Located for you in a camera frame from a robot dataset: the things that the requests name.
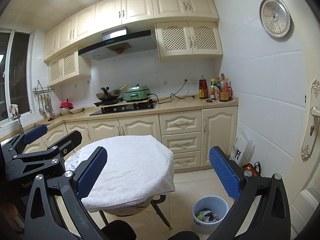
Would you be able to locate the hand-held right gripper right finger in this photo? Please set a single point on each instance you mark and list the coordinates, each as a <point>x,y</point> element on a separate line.
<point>225,172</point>

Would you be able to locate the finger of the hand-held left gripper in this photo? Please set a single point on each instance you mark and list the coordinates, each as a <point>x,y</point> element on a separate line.
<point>36,132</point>
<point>60,145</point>

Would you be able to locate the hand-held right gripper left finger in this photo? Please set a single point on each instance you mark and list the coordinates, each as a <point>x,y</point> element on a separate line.
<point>91,172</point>

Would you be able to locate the white tissue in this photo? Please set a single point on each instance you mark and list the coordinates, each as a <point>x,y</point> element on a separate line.
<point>204,213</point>

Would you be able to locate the blue white bread packet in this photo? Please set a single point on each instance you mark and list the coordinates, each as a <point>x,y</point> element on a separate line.
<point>213,220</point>

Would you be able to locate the blue trash bin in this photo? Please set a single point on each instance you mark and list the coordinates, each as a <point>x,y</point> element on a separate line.
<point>200,227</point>

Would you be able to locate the person's left hand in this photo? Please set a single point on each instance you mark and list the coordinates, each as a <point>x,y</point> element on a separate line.
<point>8,215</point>

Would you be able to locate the metal faucet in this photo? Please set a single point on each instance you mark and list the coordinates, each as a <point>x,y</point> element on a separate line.
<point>20,125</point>

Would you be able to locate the metal spatula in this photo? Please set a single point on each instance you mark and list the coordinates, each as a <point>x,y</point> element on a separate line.
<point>44,115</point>

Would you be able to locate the metal spoon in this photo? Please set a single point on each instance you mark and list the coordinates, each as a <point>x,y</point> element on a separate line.
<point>40,109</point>

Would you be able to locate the white rice bag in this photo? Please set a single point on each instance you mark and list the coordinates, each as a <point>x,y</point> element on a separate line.
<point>237,152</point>

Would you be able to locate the yellow cooking oil bottle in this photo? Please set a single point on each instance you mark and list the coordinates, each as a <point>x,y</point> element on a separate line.
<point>250,168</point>

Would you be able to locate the metal ladle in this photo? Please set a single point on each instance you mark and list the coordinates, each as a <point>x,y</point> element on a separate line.
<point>51,111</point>

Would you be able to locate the metal skimmer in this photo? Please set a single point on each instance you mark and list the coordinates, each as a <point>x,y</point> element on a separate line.
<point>47,107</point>

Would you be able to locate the pinkish cloth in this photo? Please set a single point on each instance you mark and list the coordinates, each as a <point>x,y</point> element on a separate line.
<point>13,110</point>

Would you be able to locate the cream base cabinets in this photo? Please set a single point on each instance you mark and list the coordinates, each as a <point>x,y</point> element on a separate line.
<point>220,135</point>

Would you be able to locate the shallow white bowl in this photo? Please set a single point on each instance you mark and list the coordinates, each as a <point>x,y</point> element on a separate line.
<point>76,110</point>

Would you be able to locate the cream plain drawer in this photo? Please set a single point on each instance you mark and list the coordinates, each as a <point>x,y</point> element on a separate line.
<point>186,160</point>
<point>181,143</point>

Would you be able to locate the window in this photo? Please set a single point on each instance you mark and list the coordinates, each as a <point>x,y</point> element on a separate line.
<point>20,72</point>

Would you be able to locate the person's left leg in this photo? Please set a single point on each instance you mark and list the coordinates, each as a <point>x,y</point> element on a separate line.
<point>120,230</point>

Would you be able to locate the person's leg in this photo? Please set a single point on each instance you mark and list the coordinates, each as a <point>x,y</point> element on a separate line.
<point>120,230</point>
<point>185,237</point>

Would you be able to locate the cream arched drawer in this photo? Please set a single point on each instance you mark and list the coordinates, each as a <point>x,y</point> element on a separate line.
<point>180,122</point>

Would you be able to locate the black gas hob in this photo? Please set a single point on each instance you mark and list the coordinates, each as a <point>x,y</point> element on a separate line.
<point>120,109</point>

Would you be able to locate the small lattice door cabinet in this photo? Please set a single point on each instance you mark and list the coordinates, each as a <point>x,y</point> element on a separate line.
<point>67,65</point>

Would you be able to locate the person's right leg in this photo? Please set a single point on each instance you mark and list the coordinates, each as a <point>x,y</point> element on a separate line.
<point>185,237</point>

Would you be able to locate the round table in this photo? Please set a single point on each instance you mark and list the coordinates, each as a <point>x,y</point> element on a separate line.
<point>163,217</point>

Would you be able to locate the small seasoning bottle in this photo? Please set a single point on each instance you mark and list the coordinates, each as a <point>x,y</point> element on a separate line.
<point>217,93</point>

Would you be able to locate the wooden board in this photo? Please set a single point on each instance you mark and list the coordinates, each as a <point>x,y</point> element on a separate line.
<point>130,103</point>

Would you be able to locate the beige kitchen countertop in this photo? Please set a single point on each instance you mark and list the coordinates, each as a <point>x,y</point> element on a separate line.
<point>180,105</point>

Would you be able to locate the yellow cap seasoning bottle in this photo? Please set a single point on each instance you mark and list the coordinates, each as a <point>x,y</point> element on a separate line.
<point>213,91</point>

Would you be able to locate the dark soy sauce bottle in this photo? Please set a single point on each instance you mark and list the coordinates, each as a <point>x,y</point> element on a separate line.
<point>203,90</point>

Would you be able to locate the green electric cooker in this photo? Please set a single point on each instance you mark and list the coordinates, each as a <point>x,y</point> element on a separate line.
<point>136,93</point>

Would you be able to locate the black range hood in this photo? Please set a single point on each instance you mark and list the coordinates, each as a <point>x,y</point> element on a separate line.
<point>120,43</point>

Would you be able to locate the wide lattice door cabinet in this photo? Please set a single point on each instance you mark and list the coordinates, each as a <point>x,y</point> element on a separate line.
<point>175,37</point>

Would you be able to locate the round metal steamer tray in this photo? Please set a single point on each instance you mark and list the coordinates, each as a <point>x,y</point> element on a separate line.
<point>275,17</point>

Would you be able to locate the double wall outlet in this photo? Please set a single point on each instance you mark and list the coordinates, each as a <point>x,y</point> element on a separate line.
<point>191,81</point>

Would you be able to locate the cream upper wall cabinets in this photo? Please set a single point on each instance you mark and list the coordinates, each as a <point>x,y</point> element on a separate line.
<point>140,2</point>

